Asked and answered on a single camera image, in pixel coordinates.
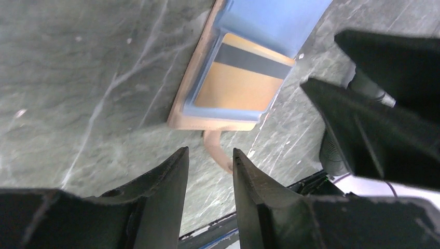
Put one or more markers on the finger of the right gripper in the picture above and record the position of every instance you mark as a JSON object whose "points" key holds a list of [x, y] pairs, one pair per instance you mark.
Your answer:
{"points": [[407, 68], [377, 141]]}

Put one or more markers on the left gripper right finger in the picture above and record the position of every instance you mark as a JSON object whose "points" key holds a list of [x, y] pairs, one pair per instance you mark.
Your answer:
{"points": [[270, 215]]}

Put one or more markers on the tan leather card holder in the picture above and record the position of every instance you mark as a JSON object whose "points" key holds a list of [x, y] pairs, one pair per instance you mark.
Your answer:
{"points": [[281, 26]]}

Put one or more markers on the gold credit card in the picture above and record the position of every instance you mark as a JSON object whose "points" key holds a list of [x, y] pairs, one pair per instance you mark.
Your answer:
{"points": [[243, 76]]}

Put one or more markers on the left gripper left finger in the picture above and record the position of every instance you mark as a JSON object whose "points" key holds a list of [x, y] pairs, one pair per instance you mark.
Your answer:
{"points": [[143, 213]]}

